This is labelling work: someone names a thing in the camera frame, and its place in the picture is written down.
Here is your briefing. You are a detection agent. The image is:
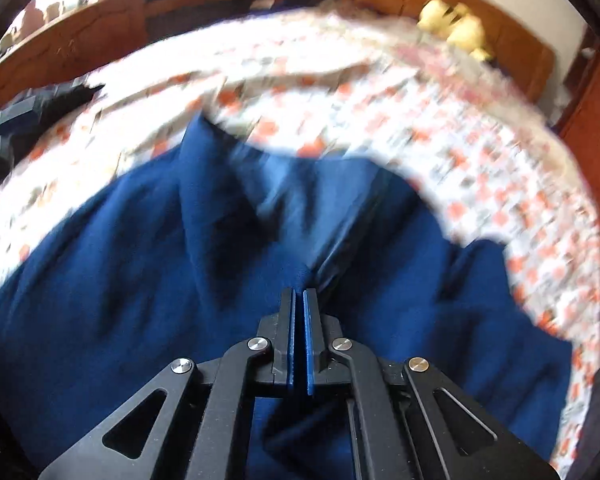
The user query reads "yellow plush toy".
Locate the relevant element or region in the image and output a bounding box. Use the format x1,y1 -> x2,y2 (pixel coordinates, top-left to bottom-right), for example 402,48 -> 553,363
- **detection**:
417,0 -> 497,64

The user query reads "dark grey cloth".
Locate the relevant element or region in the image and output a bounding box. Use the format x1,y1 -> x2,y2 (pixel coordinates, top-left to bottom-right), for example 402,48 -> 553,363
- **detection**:
566,362 -> 600,480

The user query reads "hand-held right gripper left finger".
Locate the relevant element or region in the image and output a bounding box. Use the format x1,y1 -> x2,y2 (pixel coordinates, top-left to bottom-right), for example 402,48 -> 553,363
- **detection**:
37,287 -> 298,480

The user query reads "navy blue jacket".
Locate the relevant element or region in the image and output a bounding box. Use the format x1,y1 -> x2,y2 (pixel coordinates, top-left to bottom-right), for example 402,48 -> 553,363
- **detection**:
0,112 -> 574,480

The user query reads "floral quilt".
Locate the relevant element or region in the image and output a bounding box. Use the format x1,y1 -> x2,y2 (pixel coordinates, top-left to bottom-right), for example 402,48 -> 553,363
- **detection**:
300,0 -> 551,121

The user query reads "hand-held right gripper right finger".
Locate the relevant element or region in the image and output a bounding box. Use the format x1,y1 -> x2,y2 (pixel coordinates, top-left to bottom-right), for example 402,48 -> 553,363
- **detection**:
302,288 -> 562,480

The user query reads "orange fruit print bedsheet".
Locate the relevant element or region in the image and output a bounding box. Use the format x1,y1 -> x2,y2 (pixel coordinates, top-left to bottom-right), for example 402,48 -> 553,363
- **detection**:
0,10 -> 600,480

